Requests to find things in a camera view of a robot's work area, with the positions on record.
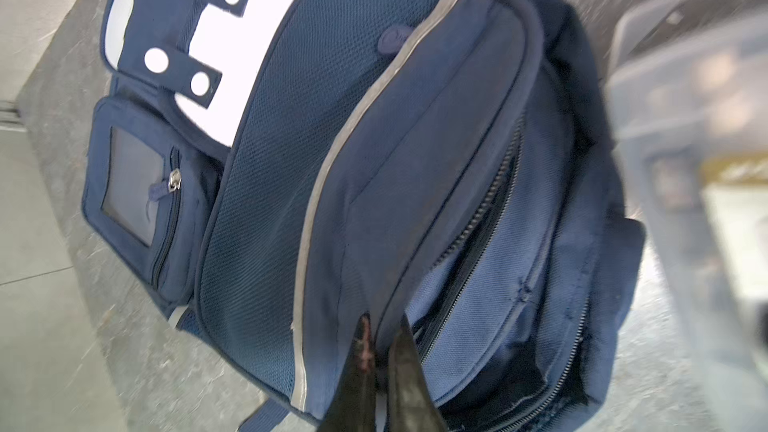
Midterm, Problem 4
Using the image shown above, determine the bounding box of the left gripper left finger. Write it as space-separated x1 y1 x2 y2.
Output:
317 313 376 432

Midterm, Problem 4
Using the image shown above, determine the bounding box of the navy blue student backpack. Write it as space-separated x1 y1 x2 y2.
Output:
82 0 645 431

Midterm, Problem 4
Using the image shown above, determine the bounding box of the small clear plastic object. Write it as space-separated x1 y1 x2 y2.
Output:
605 0 767 431

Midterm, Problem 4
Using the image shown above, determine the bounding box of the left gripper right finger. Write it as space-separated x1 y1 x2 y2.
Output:
387 316 448 432

